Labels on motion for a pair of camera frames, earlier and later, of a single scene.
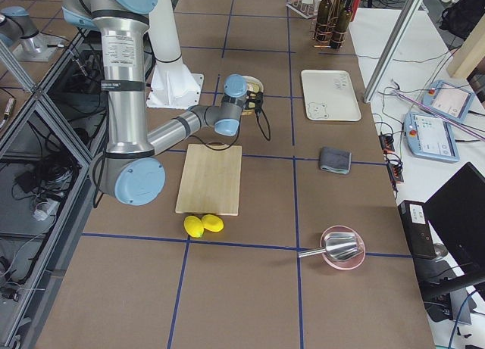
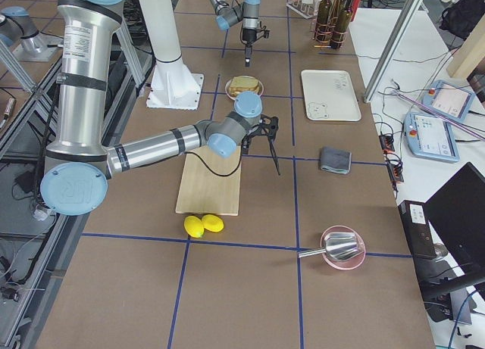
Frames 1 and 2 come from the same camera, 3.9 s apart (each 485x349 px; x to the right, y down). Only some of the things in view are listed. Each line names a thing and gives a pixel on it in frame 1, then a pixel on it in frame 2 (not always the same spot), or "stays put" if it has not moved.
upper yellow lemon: x=212 y=222 stays put
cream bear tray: x=329 y=95 stays put
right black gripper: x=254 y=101 → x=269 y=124
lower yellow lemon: x=194 y=225 stays put
